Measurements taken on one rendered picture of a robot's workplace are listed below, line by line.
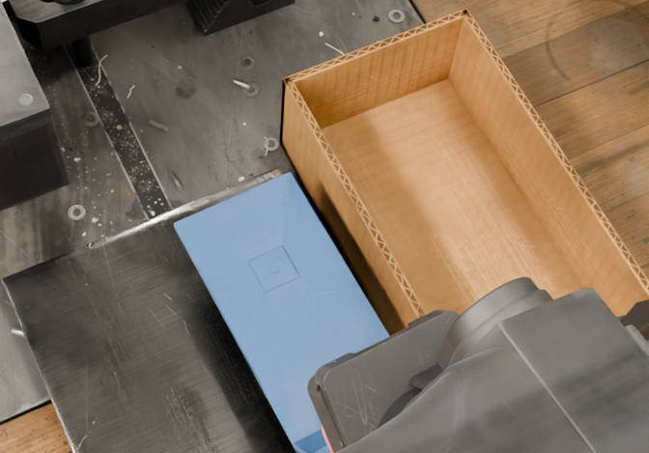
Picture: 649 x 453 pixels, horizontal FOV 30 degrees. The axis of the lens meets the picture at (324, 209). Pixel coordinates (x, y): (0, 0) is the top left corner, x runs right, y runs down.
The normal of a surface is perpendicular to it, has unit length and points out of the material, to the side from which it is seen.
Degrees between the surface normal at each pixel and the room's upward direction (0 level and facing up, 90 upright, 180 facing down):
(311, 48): 0
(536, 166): 90
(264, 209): 1
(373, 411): 29
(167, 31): 0
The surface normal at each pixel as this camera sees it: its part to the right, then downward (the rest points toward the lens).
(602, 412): 0.46, -0.63
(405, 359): 0.29, -0.03
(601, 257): -0.89, 0.37
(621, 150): 0.06, -0.47
